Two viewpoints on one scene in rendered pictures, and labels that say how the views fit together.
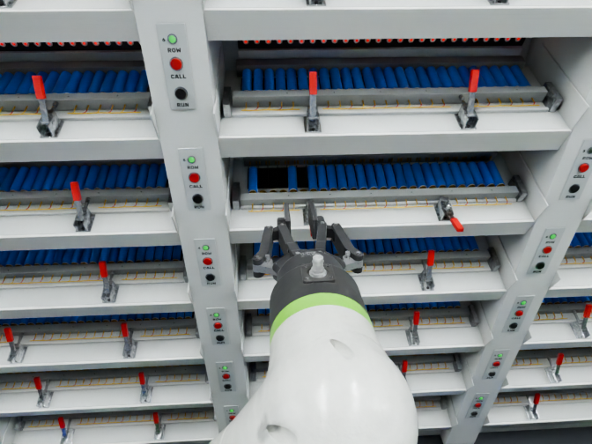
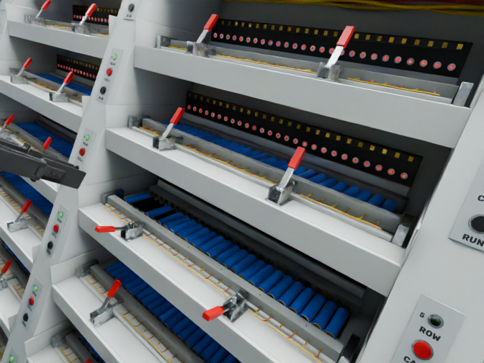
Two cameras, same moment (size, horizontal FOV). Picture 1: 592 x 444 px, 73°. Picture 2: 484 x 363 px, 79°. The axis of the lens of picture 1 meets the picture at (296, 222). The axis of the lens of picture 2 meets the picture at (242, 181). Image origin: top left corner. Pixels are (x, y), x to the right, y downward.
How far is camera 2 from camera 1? 0.60 m
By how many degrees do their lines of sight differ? 43
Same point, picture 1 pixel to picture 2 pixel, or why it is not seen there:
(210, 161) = (95, 144)
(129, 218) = not seen: hidden behind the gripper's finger
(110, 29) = (99, 50)
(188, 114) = (100, 106)
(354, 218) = (155, 258)
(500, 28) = (321, 103)
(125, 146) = (70, 117)
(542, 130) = (356, 245)
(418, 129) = (227, 182)
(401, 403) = not seen: outside the picture
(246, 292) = (65, 284)
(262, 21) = (158, 57)
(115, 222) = not seen: hidden behind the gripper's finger
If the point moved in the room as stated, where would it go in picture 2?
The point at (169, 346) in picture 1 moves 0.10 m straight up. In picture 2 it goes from (12, 306) to (23, 272)
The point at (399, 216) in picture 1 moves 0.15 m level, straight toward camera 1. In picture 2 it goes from (191, 282) to (99, 281)
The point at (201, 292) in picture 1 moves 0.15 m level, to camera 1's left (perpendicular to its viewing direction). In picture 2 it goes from (41, 256) to (19, 229)
